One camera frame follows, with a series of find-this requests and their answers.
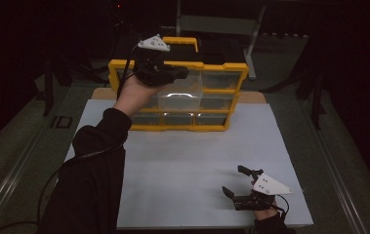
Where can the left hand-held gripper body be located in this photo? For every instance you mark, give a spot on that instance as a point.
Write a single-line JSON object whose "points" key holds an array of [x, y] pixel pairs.
{"points": [[153, 65]]}

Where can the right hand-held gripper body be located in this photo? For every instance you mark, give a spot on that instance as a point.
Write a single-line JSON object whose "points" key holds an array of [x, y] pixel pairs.
{"points": [[268, 186]]}

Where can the clear plastic organizer drawer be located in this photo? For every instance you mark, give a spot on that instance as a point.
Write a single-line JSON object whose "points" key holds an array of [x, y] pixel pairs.
{"points": [[182, 96]]}

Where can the person's right hand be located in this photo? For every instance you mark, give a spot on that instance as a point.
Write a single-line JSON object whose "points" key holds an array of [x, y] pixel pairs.
{"points": [[265, 213]]}

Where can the person's left hand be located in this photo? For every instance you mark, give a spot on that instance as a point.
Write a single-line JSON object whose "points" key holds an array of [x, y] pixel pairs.
{"points": [[134, 96]]}

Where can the yellow black organizer cabinet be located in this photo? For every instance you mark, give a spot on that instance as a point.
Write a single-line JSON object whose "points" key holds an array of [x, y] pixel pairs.
{"points": [[218, 66]]}

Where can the set of clear plastic drawers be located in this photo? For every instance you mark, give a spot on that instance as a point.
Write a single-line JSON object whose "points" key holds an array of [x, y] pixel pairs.
{"points": [[220, 79]]}

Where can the white table mat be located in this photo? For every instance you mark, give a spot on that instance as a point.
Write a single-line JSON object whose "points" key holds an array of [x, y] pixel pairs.
{"points": [[189, 162]]}

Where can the grey metal stand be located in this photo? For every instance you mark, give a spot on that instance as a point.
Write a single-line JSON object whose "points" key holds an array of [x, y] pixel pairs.
{"points": [[218, 24]]}

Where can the black stand leg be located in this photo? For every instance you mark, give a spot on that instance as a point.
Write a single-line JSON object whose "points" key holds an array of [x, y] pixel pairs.
{"points": [[48, 87], [317, 104]]}

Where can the metal floor rail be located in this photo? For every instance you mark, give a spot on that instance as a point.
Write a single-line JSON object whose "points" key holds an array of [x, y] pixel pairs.
{"points": [[10, 185], [335, 169]]}

